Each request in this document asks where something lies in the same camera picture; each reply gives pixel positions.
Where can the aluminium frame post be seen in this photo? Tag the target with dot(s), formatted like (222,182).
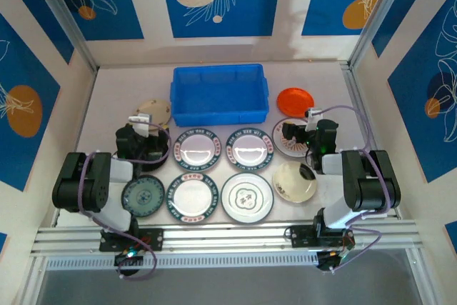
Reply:
(379,12)
(62,12)

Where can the aluminium side rail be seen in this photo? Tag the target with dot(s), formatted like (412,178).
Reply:
(354,87)

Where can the blue-green patterned plate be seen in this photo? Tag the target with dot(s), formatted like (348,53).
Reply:
(144,198)

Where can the white plate red print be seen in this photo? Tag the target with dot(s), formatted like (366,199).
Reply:
(291,151)

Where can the beige wooden plate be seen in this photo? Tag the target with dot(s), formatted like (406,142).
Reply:
(155,108)

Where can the black connector module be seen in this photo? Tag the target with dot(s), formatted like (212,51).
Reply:
(332,260)
(128,258)

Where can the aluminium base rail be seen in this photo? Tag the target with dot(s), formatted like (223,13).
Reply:
(228,237)

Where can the orange plate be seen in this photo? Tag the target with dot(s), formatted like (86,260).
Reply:
(294,101)

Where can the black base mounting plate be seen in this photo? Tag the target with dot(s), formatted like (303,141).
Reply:
(300,236)
(153,239)

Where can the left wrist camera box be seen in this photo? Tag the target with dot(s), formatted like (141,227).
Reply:
(141,123)

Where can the green-rimmed lettered plate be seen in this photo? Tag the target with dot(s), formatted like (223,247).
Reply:
(197,151)
(191,196)
(250,149)

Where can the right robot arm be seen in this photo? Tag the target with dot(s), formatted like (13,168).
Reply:
(371,183)

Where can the blue plastic bin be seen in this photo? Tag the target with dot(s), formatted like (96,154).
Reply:
(218,114)

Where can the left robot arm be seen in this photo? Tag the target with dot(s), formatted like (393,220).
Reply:
(76,183)

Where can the white plate green clover emblem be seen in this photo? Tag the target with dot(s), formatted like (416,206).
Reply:
(247,198)

